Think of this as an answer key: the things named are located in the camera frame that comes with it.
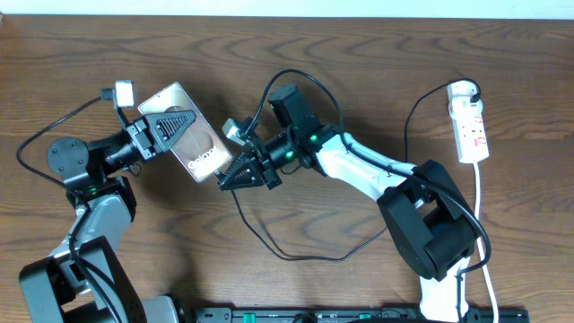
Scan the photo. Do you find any Galaxy S25 Ultra smartphone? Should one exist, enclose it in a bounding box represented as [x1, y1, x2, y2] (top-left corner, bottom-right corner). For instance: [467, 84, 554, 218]
[138, 82, 232, 182]

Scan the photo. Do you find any black charging cable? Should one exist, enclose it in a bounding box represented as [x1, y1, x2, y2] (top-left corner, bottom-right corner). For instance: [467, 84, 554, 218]
[213, 77, 483, 262]

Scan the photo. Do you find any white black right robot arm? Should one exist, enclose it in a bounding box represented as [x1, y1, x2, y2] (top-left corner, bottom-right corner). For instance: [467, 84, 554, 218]
[218, 83, 482, 321]

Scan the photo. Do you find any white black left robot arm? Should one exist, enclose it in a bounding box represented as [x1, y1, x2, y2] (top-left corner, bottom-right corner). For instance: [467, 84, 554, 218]
[19, 111, 196, 322]

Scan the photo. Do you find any white usb charger adapter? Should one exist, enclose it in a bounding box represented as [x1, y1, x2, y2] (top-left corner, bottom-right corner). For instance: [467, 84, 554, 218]
[447, 79, 483, 119]

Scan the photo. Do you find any white power strip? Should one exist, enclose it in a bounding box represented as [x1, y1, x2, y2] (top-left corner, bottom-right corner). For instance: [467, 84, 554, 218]
[446, 79, 491, 164]

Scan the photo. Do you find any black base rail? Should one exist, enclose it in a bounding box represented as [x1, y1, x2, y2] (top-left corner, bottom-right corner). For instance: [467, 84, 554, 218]
[192, 306, 530, 323]

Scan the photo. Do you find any white power strip cord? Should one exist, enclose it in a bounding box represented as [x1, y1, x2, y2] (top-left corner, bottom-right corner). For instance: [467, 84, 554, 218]
[472, 161, 500, 323]

